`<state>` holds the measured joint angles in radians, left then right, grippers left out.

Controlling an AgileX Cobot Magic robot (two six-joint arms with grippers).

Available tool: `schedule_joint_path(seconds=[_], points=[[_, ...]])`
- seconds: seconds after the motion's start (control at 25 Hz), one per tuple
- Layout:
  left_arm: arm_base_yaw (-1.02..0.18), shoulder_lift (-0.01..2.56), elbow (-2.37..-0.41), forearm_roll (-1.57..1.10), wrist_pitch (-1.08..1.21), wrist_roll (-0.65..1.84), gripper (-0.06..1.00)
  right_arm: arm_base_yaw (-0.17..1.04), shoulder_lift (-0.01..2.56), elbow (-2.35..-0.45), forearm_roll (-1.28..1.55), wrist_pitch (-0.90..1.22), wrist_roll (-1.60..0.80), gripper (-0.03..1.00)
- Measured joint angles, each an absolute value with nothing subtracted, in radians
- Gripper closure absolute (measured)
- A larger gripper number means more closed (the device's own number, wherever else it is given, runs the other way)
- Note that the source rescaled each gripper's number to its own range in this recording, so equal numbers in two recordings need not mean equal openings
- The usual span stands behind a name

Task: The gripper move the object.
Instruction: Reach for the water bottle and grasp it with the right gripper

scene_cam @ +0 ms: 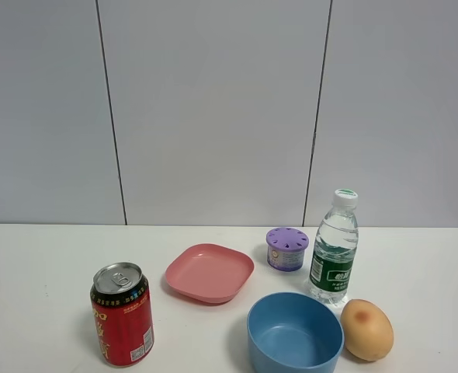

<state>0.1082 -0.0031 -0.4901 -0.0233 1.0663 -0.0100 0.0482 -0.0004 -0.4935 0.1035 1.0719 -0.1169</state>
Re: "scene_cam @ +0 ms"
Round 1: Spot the purple lidded round container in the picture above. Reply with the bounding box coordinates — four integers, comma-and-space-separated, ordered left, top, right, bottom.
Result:
266, 227, 309, 272

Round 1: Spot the pink square plate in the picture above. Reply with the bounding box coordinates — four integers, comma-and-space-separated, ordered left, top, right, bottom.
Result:
165, 243, 255, 305

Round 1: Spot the blue plastic bowl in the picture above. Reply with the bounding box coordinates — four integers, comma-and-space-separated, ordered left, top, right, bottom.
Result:
246, 292, 345, 373

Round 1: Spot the clear water bottle green label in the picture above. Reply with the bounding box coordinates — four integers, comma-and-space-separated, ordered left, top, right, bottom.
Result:
308, 189, 359, 307

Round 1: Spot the yellow-brown mango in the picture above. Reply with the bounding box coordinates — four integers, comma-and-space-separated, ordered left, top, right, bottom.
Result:
340, 299, 394, 361

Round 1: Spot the red drink can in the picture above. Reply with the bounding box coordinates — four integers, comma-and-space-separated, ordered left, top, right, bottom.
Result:
90, 262, 154, 367

